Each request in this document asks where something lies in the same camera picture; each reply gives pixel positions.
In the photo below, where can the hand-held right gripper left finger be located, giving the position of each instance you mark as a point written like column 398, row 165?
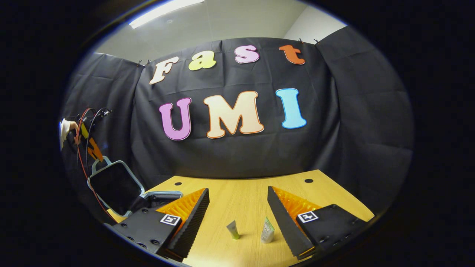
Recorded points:
column 195, row 222

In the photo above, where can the black backdrop cloth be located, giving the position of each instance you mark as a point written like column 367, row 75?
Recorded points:
column 334, row 111

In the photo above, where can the white bumpy suitcase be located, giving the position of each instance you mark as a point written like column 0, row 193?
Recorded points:
column 115, row 185

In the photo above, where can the white and green tube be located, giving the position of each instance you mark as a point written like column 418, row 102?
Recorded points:
column 267, row 231

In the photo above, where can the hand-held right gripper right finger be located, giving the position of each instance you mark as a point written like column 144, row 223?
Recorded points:
column 284, row 226

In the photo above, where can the grey tube with green cap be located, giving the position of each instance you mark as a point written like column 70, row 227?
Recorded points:
column 233, row 230

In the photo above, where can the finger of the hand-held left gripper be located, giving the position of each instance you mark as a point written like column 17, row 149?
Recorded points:
column 99, row 155
column 92, row 148

